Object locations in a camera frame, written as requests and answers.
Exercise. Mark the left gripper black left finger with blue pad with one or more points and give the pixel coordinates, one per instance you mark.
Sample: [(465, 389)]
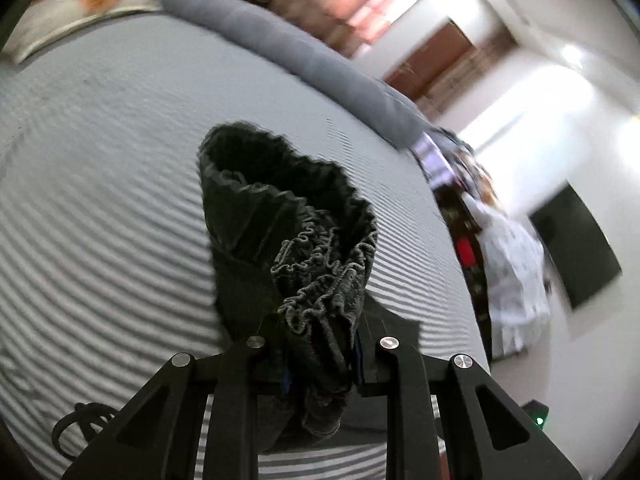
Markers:
[(156, 435)]

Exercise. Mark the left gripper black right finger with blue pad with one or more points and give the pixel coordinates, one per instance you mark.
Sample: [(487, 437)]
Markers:
[(448, 418)]

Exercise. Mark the dark grey denim pants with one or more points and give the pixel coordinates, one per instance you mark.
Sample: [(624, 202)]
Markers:
[(293, 247)]

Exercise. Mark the black device green light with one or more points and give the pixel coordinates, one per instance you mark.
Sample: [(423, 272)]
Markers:
[(537, 411)]

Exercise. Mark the white patterned cloth pile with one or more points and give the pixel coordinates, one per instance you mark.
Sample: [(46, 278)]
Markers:
[(514, 268)]

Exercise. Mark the grey white striped bed sheet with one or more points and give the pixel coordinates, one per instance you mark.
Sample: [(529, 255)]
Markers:
[(105, 264)]

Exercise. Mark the red box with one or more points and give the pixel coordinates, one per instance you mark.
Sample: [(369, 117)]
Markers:
[(465, 251)]

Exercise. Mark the dark floor mat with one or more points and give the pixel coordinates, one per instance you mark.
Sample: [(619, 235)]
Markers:
[(576, 245)]

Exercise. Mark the brown wooden door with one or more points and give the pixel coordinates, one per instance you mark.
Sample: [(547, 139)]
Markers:
[(427, 63)]

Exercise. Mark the grey rolled duvet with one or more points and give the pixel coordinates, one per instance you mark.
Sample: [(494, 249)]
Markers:
[(382, 108)]

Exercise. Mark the floral pillow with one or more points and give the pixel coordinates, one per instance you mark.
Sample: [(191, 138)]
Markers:
[(47, 21)]

